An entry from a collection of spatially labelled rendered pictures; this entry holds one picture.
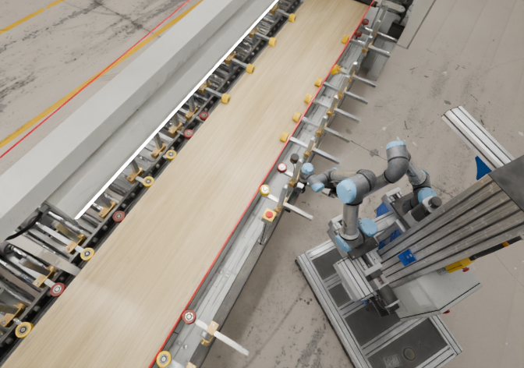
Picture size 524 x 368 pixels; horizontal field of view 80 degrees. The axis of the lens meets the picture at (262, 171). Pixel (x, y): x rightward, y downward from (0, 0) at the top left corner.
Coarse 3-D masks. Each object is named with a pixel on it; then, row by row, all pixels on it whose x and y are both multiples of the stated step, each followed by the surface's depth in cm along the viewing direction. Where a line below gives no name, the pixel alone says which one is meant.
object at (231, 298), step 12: (324, 132) 298; (312, 156) 282; (300, 168) 274; (288, 192) 262; (276, 216) 250; (252, 252) 234; (252, 264) 229; (240, 276) 225; (240, 288) 220; (228, 300) 216; (228, 312) 212; (204, 348) 200; (192, 360) 196
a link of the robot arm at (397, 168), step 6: (390, 162) 187; (396, 162) 183; (402, 162) 182; (408, 162) 184; (390, 168) 186; (396, 168) 183; (402, 168) 182; (384, 174) 190; (390, 174) 186; (396, 174) 184; (402, 174) 184; (378, 180) 195; (384, 180) 191; (390, 180) 188; (396, 180) 187; (378, 186) 197; (372, 192) 203
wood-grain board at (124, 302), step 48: (336, 0) 375; (288, 48) 323; (336, 48) 330; (240, 96) 285; (288, 96) 290; (192, 144) 254; (240, 144) 258; (192, 192) 233; (240, 192) 236; (144, 240) 212; (192, 240) 214; (96, 288) 194; (144, 288) 196; (192, 288) 199; (48, 336) 179; (96, 336) 181; (144, 336) 183
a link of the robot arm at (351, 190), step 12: (348, 180) 163; (360, 180) 162; (348, 192) 160; (360, 192) 162; (348, 204) 167; (348, 216) 174; (348, 228) 180; (336, 240) 193; (348, 240) 184; (360, 240) 189
